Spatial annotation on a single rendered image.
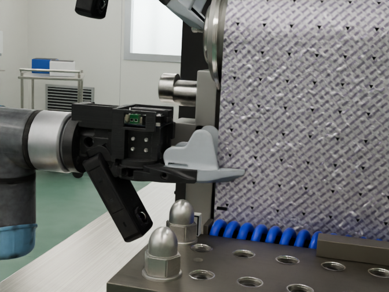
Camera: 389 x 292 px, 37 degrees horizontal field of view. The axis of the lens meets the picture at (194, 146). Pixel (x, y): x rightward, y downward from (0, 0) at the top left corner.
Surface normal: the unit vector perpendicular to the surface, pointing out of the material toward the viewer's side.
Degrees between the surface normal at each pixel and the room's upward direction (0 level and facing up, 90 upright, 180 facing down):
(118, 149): 90
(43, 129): 61
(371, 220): 90
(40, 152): 100
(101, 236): 0
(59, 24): 90
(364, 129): 90
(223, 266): 0
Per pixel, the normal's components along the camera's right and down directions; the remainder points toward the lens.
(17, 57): 0.97, 0.09
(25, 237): 0.83, 0.18
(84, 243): 0.04, -0.98
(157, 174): -0.22, 0.16
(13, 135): -0.24, -0.09
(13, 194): 0.51, 0.17
